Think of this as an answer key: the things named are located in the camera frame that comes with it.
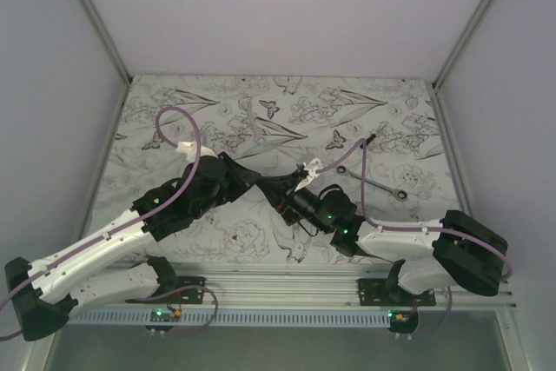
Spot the silver open-end wrench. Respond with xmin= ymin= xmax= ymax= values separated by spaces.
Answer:
xmin=238 ymin=96 xmax=265 ymax=144

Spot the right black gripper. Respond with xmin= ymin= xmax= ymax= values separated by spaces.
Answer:
xmin=256 ymin=169 xmax=331 ymax=235

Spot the slotted grey cable duct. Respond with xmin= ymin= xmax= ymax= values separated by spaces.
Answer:
xmin=69 ymin=308 xmax=389 ymax=328

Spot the right aluminium frame post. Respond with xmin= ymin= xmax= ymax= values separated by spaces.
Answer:
xmin=432 ymin=0 xmax=522 ymax=89

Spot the aluminium frame post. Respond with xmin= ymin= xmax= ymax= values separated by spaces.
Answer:
xmin=432 ymin=0 xmax=522 ymax=89
xmin=54 ymin=0 xmax=134 ymax=85

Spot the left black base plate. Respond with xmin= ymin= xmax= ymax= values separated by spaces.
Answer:
xmin=126 ymin=276 xmax=208 ymax=305

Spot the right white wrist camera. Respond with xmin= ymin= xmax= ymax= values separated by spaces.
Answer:
xmin=293 ymin=157 xmax=323 ymax=192

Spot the right green controller board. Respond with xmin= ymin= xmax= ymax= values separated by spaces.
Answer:
xmin=387 ymin=311 xmax=419 ymax=338

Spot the purple cable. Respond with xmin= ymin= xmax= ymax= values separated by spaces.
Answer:
xmin=0 ymin=106 xmax=203 ymax=341
xmin=316 ymin=138 xmax=513 ymax=281

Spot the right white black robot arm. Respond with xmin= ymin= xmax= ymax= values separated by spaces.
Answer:
xmin=256 ymin=172 xmax=510 ymax=306

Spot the green controller board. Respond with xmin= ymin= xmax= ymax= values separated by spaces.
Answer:
xmin=145 ymin=308 xmax=181 ymax=336
xmin=387 ymin=311 xmax=419 ymax=338

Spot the ratchet wrench tool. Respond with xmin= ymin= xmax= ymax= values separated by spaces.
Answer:
xmin=335 ymin=165 xmax=408 ymax=202

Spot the aluminium mounting rail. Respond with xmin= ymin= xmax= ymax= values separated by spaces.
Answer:
xmin=41 ymin=261 xmax=518 ymax=314

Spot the left green controller board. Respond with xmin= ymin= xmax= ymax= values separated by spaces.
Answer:
xmin=145 ymin=308 xmax=181 ymax=336

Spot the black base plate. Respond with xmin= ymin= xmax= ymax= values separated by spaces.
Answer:
xmin=126 ymin=276 xmax=208 ymax=305
xmin=356 ymin=278 xmax=436 ymax=308

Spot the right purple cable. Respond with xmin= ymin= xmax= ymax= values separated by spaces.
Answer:
xmin=316 ymin=138 xmax=513 ymax=281

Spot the left aluminium frame post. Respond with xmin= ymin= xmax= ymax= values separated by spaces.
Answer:
xmin=54 ymin=0 xmax=134 ymax=85

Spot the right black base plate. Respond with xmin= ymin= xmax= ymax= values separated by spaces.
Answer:
xmin=356 ymin=278 xmax=436 ymax=308

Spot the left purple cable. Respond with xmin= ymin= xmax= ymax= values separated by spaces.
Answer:
xmin=0 ymin=106 xmax=203 ymax=341

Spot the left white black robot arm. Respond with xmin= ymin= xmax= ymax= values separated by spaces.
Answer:
xmin=4 ymin=153 xmax=261 ymax=341

